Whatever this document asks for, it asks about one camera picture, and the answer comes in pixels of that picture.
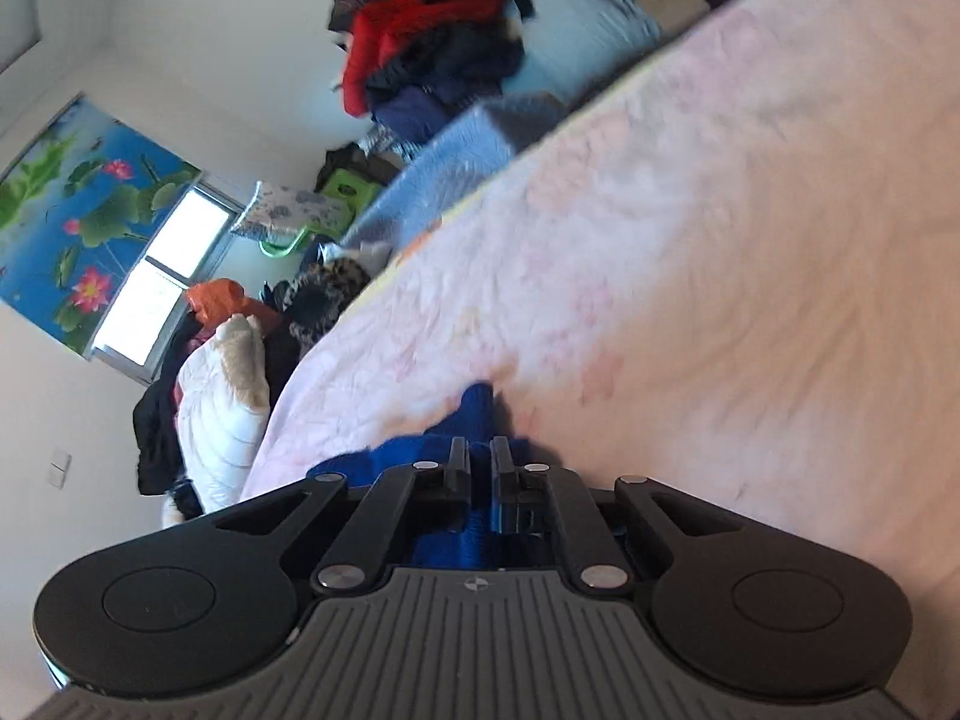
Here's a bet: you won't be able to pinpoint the green plastic stool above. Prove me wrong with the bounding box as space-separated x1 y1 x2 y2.
254 169 382 259

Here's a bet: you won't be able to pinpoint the red garment on pile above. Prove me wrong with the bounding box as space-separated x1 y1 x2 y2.
342 0 506 119

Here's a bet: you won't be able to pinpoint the light blue fleece blanket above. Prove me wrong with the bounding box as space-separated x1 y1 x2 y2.
340 94 566 252

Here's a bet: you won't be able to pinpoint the leopard print garment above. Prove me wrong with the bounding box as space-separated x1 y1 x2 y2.
274 259 371 356

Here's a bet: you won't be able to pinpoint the white wall switch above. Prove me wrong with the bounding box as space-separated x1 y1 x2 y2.
46 449 71 489

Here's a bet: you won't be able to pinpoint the floral pillow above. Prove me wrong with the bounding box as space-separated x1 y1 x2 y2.
231 182 355 242

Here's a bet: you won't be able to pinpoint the window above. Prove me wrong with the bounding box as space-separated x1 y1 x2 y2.
85 182 239 383

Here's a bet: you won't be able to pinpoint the white quilted duvet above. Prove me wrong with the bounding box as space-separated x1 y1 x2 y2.
174 314 270 514

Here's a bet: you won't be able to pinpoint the black garment by duvet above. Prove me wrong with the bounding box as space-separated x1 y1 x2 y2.
132 310 202 496

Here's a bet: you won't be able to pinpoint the blue knit sweater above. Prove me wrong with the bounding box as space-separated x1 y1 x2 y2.
306 382 551 571

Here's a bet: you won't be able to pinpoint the grey bundled bedding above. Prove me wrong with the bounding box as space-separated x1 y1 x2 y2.
503 0 662 106

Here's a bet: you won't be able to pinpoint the orange garment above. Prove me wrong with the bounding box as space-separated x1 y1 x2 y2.
185 278 281 333

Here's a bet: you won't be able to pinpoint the lotus print roller blind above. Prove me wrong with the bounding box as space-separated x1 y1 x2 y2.
2 96 200 355

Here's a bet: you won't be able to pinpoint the pink floral bedspread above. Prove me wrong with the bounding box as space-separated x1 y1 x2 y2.
245 0 958 718

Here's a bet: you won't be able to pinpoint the dark clothes pile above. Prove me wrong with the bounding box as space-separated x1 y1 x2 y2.
327 0 534 145

